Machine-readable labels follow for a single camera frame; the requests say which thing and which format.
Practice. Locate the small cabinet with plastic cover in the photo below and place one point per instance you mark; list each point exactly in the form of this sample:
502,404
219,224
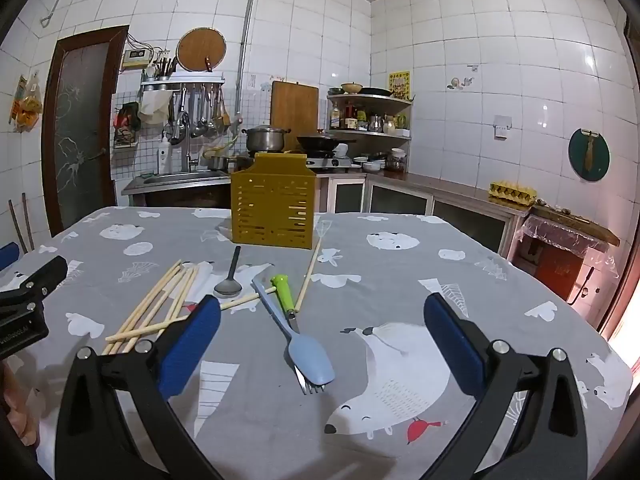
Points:
555,260

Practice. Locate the white soap bottle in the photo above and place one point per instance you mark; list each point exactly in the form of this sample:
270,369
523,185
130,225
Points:
164,157

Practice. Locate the black frying pan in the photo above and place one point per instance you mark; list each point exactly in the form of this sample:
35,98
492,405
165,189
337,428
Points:
376,92

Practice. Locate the kitchen counter with cabinets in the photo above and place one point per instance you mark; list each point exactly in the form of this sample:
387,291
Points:
395,200

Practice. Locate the small steel saucepan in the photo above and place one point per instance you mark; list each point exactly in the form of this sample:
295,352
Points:
220,163

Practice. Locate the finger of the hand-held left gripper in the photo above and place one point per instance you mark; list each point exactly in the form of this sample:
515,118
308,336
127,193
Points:
37,280
9,256

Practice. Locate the yellow egg tray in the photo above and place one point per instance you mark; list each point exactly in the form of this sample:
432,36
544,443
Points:
512,192

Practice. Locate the rack cutlery holder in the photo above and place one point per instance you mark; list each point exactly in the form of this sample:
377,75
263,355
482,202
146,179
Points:
162,72

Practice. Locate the white wall outlet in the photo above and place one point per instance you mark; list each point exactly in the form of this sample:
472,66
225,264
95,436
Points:
502,127

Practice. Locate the yellow wall poster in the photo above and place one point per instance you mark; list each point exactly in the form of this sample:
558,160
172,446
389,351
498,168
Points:
399,82

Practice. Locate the white hanging cloth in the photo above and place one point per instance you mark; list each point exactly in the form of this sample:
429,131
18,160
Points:
152,107

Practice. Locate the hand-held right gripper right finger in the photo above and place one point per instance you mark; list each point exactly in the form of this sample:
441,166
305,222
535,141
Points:
457,350

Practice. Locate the glass jar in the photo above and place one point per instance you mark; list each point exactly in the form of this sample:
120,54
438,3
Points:
397,162

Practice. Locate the beige ceramic bowl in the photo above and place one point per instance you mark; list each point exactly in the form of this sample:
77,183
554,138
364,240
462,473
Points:
351,88

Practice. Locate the single wooden chopstick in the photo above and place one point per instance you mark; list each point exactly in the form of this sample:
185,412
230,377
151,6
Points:
307,275
250,298

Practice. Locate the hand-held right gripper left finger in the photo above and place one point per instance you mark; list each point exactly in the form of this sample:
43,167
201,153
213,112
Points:
192,345

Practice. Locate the thin wooden stick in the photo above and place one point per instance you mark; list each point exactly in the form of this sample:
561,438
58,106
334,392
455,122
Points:
17,225
28,222

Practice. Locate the yellow slotted utensil holder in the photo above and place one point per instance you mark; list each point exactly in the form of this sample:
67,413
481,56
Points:
272,210

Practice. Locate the light blue plastic spoon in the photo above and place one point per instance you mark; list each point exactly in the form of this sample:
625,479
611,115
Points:
310,360

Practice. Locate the chrome faucet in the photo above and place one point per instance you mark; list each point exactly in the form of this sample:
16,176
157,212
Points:
189,157

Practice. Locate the steel pot with lid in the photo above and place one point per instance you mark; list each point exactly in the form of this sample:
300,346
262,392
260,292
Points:
265,141

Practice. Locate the brown hanging brush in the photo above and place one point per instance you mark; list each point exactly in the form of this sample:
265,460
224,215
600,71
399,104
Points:
590,155

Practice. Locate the bunch of wooden chopsticks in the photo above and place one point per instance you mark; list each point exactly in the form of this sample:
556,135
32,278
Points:
176,285

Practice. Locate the brown door with frosted glass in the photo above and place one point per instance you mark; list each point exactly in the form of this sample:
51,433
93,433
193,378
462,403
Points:
82,135

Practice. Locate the row of hanging kitchen utensils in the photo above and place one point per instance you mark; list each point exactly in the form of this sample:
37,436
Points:
197,126

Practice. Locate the black wok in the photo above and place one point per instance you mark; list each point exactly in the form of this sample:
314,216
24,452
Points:
322,143

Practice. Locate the rectangular wooden cutting board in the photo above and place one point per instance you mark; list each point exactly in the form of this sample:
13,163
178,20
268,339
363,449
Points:
295,107

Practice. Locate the person's left hand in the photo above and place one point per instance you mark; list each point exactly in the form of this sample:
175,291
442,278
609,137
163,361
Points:
12,400

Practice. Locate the green frog figure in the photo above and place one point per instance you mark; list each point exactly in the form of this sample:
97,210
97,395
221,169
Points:
282,295

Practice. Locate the stack of white bowls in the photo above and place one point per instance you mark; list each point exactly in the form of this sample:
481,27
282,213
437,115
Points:
372,165

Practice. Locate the beige wall control box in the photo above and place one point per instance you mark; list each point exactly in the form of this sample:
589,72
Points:
136,57

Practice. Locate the round green wall board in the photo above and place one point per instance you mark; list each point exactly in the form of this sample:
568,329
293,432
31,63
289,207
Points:
577,160

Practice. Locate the round wooden pot lid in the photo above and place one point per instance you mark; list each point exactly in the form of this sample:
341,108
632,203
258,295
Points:
200,47

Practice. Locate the dark metal spoon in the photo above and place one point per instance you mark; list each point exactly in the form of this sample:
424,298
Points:
228,287

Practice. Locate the wall hook ornaments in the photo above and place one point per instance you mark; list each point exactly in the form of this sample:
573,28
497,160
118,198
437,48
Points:
455,83

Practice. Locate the steel gas stove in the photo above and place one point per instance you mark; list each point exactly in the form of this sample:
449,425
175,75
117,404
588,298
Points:
330,162

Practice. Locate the steel kitchen sink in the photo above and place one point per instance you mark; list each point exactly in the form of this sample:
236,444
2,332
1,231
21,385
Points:
185,177

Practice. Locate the grey wall pipe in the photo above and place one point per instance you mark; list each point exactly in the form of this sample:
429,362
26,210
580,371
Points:
246,35

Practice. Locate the steel wall rack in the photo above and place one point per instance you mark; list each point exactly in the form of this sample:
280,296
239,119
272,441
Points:
185,82

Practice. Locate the row of condiment bottles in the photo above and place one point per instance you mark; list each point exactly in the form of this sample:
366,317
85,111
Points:
350,117

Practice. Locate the grey printed tablecloth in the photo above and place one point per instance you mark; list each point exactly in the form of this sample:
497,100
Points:
270,435

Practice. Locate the hanging plastic bag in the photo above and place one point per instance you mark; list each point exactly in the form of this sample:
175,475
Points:
27,107

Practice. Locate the steel corner shelf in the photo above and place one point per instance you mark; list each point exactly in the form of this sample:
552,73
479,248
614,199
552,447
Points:
370,98

